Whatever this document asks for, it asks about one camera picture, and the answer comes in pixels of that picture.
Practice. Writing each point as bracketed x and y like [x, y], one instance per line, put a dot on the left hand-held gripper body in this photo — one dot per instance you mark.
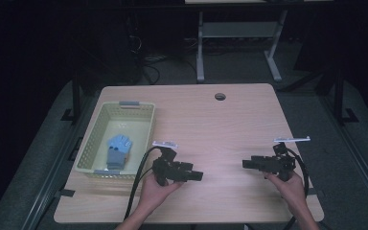
[164, 169]

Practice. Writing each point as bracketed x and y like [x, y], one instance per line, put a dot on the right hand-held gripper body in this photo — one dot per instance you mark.
[282, 163]

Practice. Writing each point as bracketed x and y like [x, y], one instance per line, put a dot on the plain blue knit glove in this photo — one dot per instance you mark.
[115, 163]

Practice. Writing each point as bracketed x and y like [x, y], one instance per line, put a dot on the blue glove with dark dots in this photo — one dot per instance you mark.
[120, 143]

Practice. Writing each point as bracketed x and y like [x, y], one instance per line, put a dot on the pale yellow plastic basket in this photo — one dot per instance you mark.
[100, 137]

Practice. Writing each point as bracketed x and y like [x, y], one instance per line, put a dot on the person's left hand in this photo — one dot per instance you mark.
[153, 195]

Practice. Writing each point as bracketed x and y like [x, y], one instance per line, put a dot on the person's right hand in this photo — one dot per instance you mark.
[294, 193]

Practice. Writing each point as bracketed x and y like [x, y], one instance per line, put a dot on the black metal stand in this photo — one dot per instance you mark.
[75, 96]
[339, 96]

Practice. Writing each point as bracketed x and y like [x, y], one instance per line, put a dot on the white metal desk frame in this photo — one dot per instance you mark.
[238, 29]

